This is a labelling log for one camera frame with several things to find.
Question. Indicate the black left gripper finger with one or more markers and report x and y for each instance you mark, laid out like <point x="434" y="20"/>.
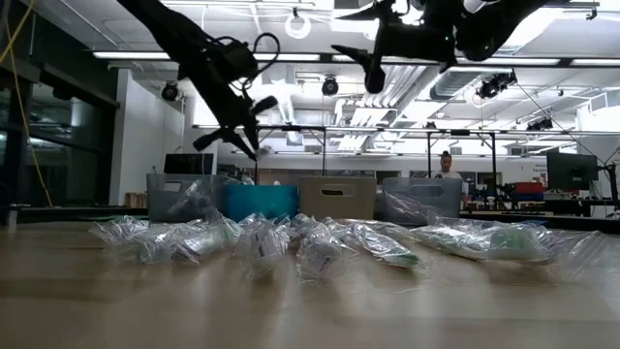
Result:
<point x="239" y="145"/>
<point x="252" y="133"/>

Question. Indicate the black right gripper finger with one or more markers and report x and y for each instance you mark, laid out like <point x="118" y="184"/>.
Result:
<point x="365" y="12"/>
<point x="358" y="55"/>

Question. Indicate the blue toothbrush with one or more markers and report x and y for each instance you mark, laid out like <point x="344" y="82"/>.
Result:
<point x="186" y="196"/>
<point x="206" y="206"/>
<point x="155" y="247"/>

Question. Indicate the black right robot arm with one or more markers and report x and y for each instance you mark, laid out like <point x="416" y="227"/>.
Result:
<point x="489" y="29"/>

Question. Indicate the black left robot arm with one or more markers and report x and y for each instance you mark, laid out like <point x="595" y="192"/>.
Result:
<point x="160" y="24"/>

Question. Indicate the black computer monitor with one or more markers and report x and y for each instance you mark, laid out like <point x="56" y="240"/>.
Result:
<point x="189" y="164"/>
<point x="571" y="169"/>

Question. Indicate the teal plastic bin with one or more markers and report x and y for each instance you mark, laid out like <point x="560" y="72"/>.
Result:
<point x="261" y="201"/>

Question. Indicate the black ceiling spotlight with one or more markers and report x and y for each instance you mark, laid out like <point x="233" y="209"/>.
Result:
<point x="170" y="91"/>

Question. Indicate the white plastic bin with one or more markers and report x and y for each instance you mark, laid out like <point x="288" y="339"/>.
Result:
<point x="315" y="206"/>

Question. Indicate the smoky grey translucent bin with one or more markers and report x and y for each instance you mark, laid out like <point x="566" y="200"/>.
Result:
<point x="445" y="203"/>
<point x="157" y="203"/>

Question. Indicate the wooden crate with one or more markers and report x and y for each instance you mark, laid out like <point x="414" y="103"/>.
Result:
<point x="135" y="199"/>

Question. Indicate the person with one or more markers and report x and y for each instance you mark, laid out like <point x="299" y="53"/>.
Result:
<point x="445" y="165"/>

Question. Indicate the red storage bin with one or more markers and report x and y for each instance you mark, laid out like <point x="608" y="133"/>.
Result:
<point x="530" y="187"/>

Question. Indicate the blue storage bin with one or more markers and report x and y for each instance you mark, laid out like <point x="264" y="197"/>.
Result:
<point x="530" y="197"/>

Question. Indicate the black metal rack frame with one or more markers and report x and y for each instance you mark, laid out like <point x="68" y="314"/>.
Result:
<point x="290" y="128"/>

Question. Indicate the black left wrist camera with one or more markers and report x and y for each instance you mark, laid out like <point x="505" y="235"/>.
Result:
<point x="239" y="58"/>

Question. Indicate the black ceiling camera cluster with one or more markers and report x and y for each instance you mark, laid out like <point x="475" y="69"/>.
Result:
<point x="494" y="85"/>

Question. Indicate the black aluminium table frame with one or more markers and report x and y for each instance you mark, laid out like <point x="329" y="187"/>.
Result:
<point x="72" y="212"/>

